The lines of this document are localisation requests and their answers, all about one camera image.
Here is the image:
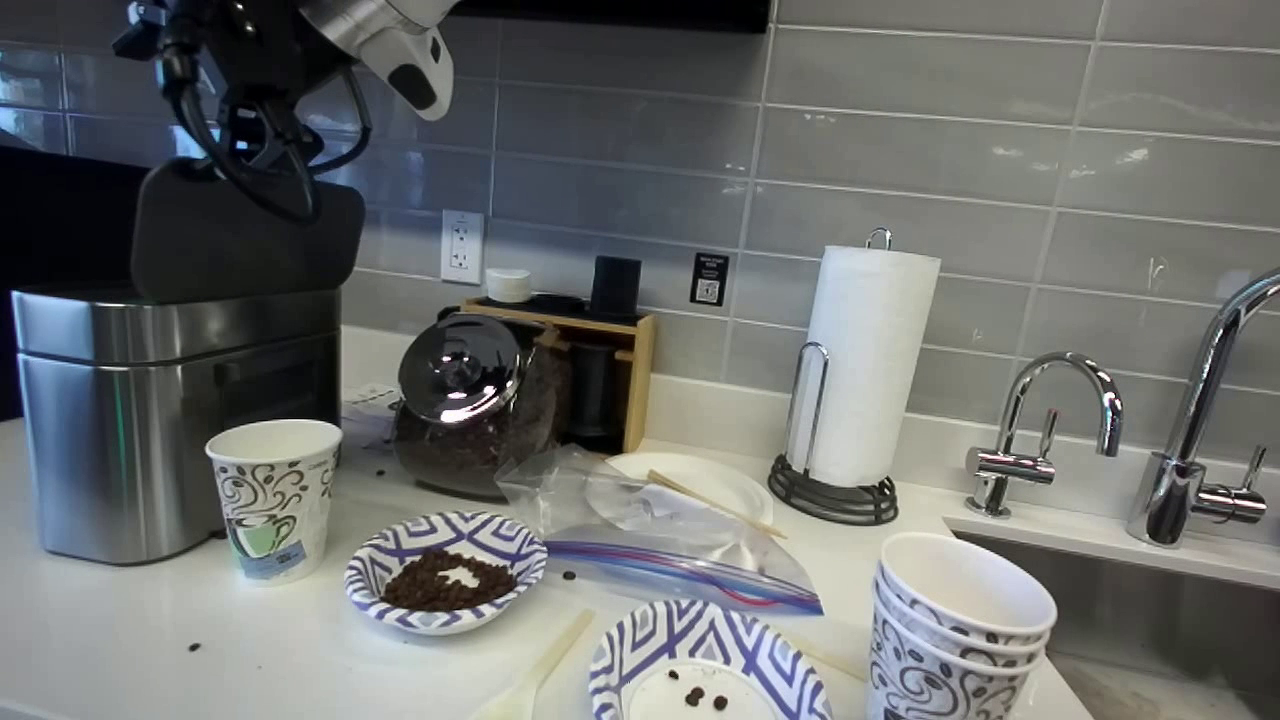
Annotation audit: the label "plain white plate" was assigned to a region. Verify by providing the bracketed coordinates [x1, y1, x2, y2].
[601, 446, 780, 537]

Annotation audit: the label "small black container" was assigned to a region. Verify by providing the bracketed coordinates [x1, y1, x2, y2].
[589, 251, 644, 326]

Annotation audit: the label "patterned paper bowl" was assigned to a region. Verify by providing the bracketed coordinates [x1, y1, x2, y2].
[863, 613, 1041, 720]
[871, 529, 1064, 653]
[869, 583, 1052, 677]

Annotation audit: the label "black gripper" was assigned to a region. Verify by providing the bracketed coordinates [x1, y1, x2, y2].
[156, 0, 351, 223]

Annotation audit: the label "small chrome faucet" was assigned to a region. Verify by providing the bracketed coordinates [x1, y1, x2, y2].
[962, 348, 1128, 521]

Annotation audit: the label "patterned paper cup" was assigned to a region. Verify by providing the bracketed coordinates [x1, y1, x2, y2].
[202, 415, 342, 583]

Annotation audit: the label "black wire towel holder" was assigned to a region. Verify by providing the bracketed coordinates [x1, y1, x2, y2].
[765, 228, 905, 529]

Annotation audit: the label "tall chrome faucet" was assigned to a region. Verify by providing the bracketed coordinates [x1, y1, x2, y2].
[1122, 267, 1280, 547]

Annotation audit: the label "shiny metal jar lid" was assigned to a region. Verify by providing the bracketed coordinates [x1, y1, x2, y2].
[394, 310, 527, 428]

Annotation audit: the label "blue patterned paper plate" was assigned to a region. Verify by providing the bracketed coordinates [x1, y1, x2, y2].
[340, 508, 553, 638]
[584, 594, 837, 720]

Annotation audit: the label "stainless steel sink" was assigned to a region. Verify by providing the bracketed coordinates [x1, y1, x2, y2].
[977, 529, 1280, 720]

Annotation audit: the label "small white container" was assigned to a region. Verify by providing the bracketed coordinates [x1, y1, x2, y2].
[478, 263, 537, 308]

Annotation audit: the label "glass jar of coffee beans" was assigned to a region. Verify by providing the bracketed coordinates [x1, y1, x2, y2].
[389, 310, 567, 508]

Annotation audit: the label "wooden organizer box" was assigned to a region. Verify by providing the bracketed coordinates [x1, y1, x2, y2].
[454, 294, 661, 460]

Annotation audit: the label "black appliance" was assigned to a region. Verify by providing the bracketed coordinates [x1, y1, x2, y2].
[0, 138, 145, 423]

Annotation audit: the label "stainless steel bin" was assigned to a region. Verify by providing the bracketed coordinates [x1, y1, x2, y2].
[7, 278, 342, 566]

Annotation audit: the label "black bin lid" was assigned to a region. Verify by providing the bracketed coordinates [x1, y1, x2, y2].
[126, 155, 369, 308]

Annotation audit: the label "white wall outlet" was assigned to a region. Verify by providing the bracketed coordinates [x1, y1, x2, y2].
[436, 206, 488, 288]

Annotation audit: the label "white paper towel roll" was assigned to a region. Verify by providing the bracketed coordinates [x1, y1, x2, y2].
[782, 239, 943, 490]

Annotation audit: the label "coffee grounds pile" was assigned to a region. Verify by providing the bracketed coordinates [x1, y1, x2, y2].
[378, 547, 520, 614]

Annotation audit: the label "dark overhead cabinet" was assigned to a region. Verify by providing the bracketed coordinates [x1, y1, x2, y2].
[454, 0, 775, 39]

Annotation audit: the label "clear plastic zip bag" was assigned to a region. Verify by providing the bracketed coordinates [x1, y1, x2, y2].
[527, 445, 828, 621]

